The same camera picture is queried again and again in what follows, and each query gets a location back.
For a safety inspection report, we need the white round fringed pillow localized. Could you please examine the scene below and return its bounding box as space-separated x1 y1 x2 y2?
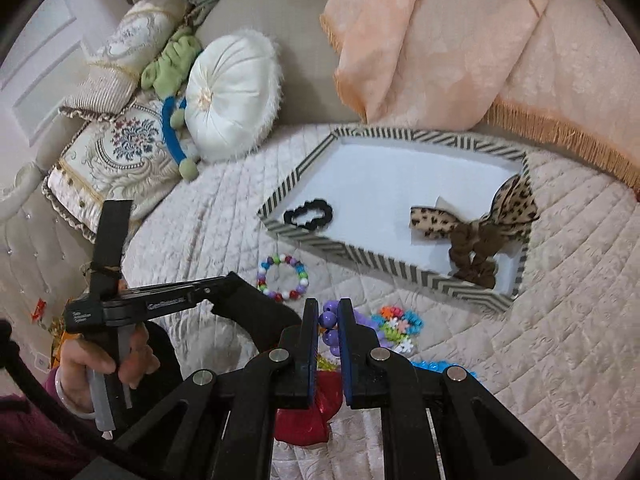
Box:
184 29 282 164

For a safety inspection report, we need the cream floral embroidered cushion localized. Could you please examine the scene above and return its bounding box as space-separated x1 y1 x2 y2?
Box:
41 91 202 244

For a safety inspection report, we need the person's left forearm maroon sleeve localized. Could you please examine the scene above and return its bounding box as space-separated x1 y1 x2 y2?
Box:
0 367 116 480

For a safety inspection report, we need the purple bead bracelet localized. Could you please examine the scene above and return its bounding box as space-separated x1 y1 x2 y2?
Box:
317 300 382 359

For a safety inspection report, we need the green and blue plush toy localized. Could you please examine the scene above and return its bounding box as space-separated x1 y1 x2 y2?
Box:
140 26 204 183

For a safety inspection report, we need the black scrunchie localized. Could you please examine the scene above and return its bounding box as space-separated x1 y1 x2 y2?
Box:
283 200 335 233

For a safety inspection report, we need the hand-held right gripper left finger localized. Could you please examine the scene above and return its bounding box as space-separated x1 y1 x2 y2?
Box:
112 298 321 480

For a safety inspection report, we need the person's left hand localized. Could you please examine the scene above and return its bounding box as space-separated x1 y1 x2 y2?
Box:
59 324 162 411

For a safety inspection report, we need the red hair bow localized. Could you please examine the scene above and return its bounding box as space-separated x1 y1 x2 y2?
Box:
275 371 346 447

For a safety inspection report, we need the cream striped embroidered cushion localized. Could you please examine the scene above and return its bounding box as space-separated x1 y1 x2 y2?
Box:
57 0 192 122

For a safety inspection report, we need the beige padded headboard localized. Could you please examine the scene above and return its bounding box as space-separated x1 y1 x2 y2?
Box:
194 0 362 127

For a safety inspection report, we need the cream tufted bed frame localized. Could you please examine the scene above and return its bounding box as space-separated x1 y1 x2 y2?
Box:
0 162 101 343

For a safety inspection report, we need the colourful flower bead bracelet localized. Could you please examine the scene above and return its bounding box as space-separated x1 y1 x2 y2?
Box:
370 306 426 354

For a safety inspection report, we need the striped rim white tray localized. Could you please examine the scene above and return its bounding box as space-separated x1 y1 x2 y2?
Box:
257 127 533 313

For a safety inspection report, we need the leopard bow brown scrunchie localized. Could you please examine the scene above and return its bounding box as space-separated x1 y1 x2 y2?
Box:
410 175 541 289

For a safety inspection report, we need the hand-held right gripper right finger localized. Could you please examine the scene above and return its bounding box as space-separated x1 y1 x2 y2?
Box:
337 298 583 480

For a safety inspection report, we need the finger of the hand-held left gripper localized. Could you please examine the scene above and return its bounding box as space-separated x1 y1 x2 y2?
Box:
209 271 304 357

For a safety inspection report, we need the multicolour bead bracelet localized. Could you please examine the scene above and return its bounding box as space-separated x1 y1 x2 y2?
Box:
256 254 309 303

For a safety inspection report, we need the blue bead bracelet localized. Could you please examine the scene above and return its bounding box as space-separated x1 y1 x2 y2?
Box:
410 358 479 377

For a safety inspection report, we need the pale bangle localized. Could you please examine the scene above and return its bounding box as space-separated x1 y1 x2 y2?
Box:
54 375 98 420

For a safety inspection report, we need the peach fringed blanket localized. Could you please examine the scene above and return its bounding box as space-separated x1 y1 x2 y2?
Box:
320 0 640 192

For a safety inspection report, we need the pale quilted bedspread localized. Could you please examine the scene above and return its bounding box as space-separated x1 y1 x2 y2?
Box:
120 122 640 480

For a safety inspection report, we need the white door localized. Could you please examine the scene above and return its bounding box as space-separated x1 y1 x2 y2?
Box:
0 0 103 163

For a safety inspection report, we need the black cable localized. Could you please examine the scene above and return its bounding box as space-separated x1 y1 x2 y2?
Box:
0 319 53 413

